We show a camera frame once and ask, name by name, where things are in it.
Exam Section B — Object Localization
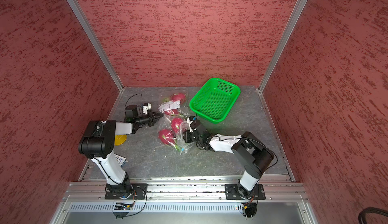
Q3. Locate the aluminium rail frame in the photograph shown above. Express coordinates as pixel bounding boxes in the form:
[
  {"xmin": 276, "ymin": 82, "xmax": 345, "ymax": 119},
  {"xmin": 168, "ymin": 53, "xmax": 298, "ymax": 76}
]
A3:
[{"xmin": 51, "ymin": 174, "xmax": 318, "ymax": 224}]

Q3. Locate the rear bag lower dragon fruit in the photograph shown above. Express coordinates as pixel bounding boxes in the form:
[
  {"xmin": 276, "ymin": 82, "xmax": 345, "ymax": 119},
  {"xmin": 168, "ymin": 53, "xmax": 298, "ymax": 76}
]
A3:
[{"xmin": 164, "ymin": 109, "xmax": 180, "ymax": 116}]

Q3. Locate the small printed packet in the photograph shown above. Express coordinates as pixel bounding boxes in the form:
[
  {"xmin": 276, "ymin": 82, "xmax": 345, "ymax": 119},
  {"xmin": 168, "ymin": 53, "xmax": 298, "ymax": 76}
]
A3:
[{"xmin": 115, "ymin": 154, "xmax": 127, "ymax": 167}]

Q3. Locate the clear zip-top bag rear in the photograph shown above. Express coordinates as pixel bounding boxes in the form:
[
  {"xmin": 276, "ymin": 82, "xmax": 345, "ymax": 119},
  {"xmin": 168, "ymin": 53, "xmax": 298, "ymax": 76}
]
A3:
[{"xmin": 158, "ymin": 90, "xmax": 188, "ymax": 116}]

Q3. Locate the black cable coil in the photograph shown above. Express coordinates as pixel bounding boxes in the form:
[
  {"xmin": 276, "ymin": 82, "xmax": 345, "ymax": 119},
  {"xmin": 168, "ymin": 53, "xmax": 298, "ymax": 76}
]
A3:
[{"xmin": 358, "ymin": 207, "xmax": 388, "ymax": 224}]

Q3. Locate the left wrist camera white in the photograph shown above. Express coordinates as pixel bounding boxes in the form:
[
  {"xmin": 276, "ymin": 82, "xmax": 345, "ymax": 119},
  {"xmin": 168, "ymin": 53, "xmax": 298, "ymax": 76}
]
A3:
[{"xmin": 140, "ymin": 103, "xmax": 152, "ymax": 115}]

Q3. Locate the clear zip-top bag front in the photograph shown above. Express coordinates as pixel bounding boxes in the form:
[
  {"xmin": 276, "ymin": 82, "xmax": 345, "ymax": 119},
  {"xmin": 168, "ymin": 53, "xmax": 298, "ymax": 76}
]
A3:
[{"xmin": 157, "ymin": 115, "xmax": 194, "ymax": 155}]

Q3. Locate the green plastic basket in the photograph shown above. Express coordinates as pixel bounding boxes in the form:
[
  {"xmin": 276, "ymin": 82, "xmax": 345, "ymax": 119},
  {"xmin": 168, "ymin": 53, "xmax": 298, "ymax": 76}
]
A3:
[{"xmin": 190, "ymin": 77, "xmax": 241, "ymax": 124}]

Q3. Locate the corner aluminium profile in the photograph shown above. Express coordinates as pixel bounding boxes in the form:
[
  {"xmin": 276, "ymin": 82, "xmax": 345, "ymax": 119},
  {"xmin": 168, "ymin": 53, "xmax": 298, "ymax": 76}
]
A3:
[
  {"xmin": 258, "ymin": 0, "xmax": 308, "ymax": 94},
  {"xmin": 66, "ymin": 0, "xmax": 124, "ymax": 93}
]

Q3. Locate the white paper card rear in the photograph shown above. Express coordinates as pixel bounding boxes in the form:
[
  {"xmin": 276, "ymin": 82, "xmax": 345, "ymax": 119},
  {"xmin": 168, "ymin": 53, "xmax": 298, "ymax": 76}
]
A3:
[{"xmin": 159, "ymin": 101, "xmax": 180, "ymax": 113}]

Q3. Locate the yellow cup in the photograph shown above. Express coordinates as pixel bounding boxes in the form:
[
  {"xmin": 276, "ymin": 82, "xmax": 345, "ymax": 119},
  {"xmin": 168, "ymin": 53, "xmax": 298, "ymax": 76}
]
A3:
[{"xmin": 114, "ymin": 135, "xmax": 127, "ymax": 146}]

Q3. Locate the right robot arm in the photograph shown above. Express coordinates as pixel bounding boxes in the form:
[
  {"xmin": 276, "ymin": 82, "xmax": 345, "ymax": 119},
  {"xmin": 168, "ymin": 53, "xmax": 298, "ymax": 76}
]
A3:
[{"xmin": 182, "ymin": 116, "xmax": 278, "ymax": 200}]

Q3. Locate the right corner aluminium profile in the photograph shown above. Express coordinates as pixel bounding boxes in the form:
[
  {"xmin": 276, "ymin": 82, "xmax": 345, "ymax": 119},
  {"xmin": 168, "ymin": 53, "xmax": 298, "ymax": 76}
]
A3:
[{"xmin": 258, "ymin": 0, "xmax": 308, "ymax": 94}]

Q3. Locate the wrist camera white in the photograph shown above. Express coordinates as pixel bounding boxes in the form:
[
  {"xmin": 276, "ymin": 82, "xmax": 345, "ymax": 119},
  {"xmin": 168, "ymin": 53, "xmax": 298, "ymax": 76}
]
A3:
[
  {"xmin": 187, "ymin": 116, "xmax": 196, "ymax": 133},
  {"xmin": 140, "ymin": 103, "xmax": 152, "ymax": 115}
]

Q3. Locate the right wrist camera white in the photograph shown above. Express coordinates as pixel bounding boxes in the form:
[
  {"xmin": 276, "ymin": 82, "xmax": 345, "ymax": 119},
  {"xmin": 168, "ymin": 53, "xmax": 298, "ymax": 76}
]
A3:
[{"xmin": 187, "ymin": 116, "xmax": 196, "ymax": 133}]

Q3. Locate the left corner aluminium profile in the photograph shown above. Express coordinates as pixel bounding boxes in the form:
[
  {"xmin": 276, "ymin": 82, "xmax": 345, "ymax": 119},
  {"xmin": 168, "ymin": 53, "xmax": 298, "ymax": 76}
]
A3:
[{"xmin": 66, "ymin": 0, "xmax": 124, "ymax": 93}]

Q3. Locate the clear zip-top bag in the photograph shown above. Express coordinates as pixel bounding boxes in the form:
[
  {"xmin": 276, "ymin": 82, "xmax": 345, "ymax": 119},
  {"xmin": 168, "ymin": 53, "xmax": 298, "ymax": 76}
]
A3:
[
  {"xmin": 158, "ymin": 90, "xmax": 188, "ymax": 116},
  {"xmin": 157, "ymin": 115, "xmax": 194, "ymax": 155}
]

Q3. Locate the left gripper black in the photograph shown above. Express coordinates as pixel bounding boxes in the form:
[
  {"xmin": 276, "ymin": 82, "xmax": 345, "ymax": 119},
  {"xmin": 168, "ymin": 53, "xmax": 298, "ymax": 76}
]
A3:
[{"xmin": 135, "ymin": 109, "xmax": 164, "ymax": 126}]

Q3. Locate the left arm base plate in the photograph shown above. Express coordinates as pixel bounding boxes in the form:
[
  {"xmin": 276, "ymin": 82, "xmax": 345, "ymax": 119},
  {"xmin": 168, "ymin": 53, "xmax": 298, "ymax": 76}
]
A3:
[{"xmin": 105, "ymin": 184, "xmax": 148, "ymax": 200}]

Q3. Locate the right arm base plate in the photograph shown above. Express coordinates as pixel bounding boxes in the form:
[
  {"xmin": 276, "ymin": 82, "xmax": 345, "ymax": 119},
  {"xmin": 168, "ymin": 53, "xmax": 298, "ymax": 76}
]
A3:
[{"xmin": 224, "ymin": 184, "xmax": 266, "ymax": 201}]

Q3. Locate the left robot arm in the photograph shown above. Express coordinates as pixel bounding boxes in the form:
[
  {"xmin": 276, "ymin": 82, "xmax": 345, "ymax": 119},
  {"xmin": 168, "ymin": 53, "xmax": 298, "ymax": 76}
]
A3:
[{"xmin": 78, "ymin": 103, "xmax": 164, "ymax": 199}]

